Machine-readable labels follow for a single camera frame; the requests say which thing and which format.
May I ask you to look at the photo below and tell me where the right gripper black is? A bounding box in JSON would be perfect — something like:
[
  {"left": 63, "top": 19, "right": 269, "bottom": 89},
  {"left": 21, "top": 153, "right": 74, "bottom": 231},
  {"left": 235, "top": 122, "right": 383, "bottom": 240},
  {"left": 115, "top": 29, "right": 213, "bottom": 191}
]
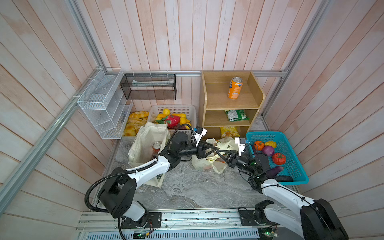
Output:
[{"left": 217, "top": 150, "right": 256, "bottom": 176}]

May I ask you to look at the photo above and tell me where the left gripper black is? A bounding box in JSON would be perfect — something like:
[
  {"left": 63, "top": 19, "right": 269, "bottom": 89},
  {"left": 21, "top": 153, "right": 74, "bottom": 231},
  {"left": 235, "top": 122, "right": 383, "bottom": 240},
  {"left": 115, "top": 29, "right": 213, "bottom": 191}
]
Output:
[{"left": 178, "top": 139, "right": 217, "bottom": 159}]

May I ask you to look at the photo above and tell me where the yellow plastic bag orange print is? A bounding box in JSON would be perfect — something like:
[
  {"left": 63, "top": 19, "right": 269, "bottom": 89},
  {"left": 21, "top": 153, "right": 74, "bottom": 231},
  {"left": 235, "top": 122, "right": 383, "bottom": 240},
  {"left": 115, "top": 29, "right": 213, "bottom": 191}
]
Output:
[{"left": 192, "top": 137, "right": 239, "bottom": 174}]

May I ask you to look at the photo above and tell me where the red soda can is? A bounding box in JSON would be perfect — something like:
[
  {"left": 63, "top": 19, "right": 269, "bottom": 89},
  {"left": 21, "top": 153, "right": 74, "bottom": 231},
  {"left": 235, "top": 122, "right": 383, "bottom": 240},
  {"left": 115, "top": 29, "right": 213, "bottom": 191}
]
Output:
[{"left": 152, "top": 141, "right": 162, "bottom": 155}]

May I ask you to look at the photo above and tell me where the cream canvas tote bag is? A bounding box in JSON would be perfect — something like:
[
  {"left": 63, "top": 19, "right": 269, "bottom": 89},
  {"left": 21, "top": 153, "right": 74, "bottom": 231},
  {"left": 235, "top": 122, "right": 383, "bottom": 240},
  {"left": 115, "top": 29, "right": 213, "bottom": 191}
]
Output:
[{"left": 128, "top": 122, "right": 171, "bottom": 188}]

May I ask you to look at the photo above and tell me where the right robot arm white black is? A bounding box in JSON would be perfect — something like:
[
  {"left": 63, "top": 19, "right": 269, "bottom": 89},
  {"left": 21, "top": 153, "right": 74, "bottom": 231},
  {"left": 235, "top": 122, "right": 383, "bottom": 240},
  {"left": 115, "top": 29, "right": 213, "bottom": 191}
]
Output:
[{"left": 216, "top": 150, "right": 349, "bottom": 240}]

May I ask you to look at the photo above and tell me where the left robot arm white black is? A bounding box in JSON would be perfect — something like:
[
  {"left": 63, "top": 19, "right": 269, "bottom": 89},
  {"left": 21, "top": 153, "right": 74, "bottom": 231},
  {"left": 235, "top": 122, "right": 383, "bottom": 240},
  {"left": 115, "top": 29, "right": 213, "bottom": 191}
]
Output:
[{"left": 84, "top": 132, "right": 217, "bottom": 222}]

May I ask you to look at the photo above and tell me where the yellow chips packet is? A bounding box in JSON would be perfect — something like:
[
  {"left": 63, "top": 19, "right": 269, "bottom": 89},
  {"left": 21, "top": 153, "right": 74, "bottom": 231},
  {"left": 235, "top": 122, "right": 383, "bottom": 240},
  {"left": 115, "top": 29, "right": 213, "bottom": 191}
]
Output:
[{"left": 220, "top": 127, "right": 240, "bottom": 139}]

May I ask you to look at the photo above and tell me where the small orange pumpkin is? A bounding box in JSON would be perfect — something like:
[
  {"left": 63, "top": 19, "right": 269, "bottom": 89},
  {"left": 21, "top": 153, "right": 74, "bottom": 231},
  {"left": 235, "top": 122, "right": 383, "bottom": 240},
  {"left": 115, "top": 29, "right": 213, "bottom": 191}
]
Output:
[{"left": 254, "top": 141, "right": 265, "bottom": 151}]

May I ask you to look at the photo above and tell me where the green snack packet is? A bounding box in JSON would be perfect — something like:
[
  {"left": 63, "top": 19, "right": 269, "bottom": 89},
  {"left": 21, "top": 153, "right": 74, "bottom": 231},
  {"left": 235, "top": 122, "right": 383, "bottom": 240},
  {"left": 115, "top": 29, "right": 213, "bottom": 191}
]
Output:
[{"left": 225, "top": 110, "right": 249, "bottom": 122}]

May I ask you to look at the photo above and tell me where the purple onion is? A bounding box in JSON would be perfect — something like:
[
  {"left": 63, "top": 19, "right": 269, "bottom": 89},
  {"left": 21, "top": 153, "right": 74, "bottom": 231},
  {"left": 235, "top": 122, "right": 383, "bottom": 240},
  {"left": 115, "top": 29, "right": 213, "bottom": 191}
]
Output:
[{"left": 262, "top": 145, "right": 275, "bottom": 157}]

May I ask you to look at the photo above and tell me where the white plastic fruit basket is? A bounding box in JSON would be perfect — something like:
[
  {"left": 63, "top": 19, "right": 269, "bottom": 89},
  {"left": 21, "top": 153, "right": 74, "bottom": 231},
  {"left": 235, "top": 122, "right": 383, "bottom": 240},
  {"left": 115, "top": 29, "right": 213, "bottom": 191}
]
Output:
[{"left": 148, "top": 105, "right": 197, "bottom": 135}]

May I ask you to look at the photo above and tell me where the purple eggplant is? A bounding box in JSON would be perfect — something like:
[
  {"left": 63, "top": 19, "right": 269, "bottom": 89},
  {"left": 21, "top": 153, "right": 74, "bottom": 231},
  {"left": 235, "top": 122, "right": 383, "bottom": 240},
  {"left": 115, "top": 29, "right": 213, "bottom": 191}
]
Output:
[{"left": 266, "top": 166, "right": 284, "bottom": 179}]

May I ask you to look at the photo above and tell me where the pink dragon fruit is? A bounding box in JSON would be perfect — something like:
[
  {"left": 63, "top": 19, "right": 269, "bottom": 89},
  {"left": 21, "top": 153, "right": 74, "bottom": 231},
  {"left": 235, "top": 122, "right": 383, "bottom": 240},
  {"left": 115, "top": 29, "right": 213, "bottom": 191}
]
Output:
[{"left": 156, "top": 115, "right": 181, "bottom": 129}]

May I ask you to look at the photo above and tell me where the yellow bell pepper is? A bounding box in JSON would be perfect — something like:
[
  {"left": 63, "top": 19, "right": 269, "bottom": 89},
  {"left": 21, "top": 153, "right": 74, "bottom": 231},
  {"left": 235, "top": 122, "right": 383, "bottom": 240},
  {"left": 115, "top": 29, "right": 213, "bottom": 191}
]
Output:
[{"left": 264, "top": 141, "right": 277, "bottom": 149}]

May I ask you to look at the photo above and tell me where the wooden shelf unit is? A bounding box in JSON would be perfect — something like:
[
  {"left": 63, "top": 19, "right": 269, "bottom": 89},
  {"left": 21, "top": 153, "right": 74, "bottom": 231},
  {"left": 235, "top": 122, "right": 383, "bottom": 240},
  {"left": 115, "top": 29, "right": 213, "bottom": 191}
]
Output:
[{"left": 198, "top": 71, "right": 266, "bottom": 140}]

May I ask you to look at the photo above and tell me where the red tomato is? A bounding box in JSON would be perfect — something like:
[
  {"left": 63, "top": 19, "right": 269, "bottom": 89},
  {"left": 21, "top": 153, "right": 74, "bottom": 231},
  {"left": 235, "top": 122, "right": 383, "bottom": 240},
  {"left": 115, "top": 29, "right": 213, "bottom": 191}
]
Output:
[{"left": 272, "top": 153, "right": 287, "bottom": 166}]

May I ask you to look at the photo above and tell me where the dark green cucumber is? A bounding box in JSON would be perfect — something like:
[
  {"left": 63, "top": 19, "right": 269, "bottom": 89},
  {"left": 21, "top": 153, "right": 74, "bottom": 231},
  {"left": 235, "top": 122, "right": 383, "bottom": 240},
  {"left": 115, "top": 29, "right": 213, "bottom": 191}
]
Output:
[{"left": 274, "top": 176, "right": 293, "bottom": 182}]

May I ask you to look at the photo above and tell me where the yellow lemon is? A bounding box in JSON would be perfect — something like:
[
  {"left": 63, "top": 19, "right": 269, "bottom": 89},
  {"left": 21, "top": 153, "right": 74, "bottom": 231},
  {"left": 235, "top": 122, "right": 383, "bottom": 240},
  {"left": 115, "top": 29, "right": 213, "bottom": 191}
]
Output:
[{"left": 163, "top": 109, "right": 171, "bottom": 116}]

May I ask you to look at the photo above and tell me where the orange soda can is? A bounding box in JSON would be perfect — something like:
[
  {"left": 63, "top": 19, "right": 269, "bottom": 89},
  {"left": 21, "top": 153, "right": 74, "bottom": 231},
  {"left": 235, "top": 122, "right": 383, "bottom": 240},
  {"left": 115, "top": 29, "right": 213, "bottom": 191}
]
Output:
[{"left": 228, "top": 77, "right": 243, "bottom": 100}]

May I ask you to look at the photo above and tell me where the teal plastic basket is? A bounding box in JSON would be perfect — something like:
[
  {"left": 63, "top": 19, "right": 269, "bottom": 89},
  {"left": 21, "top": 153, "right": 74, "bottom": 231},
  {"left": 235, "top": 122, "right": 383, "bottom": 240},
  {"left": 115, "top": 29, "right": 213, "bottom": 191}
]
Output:
[{"left": 246, "top": 131, "right": 309, "bottom": 186}]

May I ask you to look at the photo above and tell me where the tray of yellow breads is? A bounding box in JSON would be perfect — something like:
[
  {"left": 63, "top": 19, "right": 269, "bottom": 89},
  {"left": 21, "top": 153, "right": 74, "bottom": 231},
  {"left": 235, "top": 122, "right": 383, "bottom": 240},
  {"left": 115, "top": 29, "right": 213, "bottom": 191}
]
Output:
[{"left": 123, "top": 111, "right": 149, "bottom": 137}]

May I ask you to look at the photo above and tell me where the black mesh basket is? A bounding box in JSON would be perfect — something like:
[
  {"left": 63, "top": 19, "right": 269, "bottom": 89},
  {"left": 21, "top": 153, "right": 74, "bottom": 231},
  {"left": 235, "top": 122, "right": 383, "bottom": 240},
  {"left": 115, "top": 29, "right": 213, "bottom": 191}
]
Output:
[{"left": 120, "top": 73, "right": 177, "bottom": 101}]

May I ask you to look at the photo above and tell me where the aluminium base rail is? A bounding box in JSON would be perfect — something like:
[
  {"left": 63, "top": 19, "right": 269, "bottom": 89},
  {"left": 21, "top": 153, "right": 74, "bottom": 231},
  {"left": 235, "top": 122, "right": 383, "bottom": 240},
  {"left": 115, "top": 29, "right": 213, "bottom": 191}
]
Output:
[{"left": 75, "top": 208, "right": 283, "bottom": 240}]

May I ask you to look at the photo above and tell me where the white wire rack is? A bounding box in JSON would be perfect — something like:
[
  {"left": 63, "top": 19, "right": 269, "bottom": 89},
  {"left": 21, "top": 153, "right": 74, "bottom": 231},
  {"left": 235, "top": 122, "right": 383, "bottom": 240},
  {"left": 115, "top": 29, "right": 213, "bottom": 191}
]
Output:
[{"left": 78, "top": 68, "right": 133, "bottom": 140}]

